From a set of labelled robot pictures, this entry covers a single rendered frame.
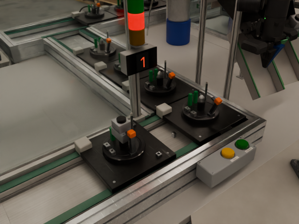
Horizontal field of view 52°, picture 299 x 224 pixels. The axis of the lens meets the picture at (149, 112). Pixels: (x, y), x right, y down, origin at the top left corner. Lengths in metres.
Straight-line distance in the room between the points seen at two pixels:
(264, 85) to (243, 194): 0.47
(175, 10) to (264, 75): 0.85
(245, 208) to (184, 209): 0.19
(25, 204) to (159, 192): 0.39
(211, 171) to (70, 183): 0.43
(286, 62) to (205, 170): 0.68
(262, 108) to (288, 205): 0.54
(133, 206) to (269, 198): 0.44
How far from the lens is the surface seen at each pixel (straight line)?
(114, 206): 0.88
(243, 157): 1.05
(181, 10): 1.99
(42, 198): 1.00
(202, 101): 1.14
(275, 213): 1.04
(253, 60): 1.33
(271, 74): 1.35
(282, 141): 1.31
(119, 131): 0.94
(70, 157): 1.06
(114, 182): 0.92
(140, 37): 0.99
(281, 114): 1.46
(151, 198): 0.93
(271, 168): 1.17
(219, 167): 0.98
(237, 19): 1.20
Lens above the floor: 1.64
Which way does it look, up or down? 34 degrees down
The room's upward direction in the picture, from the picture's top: 1 degrees counter-clockwise
